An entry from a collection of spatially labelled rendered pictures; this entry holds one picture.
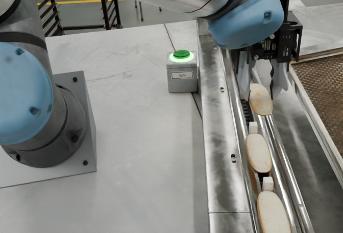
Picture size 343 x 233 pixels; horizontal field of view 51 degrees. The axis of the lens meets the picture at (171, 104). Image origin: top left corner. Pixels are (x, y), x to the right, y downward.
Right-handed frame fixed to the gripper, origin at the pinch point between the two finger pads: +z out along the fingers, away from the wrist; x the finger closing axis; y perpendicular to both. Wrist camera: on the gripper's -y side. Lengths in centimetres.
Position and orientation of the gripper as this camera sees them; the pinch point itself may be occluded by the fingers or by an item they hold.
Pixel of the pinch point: (259, 90)
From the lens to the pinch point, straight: 62.2
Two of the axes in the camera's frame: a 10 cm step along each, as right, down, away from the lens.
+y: -0.3, 5.4, -8.4
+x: 10.0, -0.4, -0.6
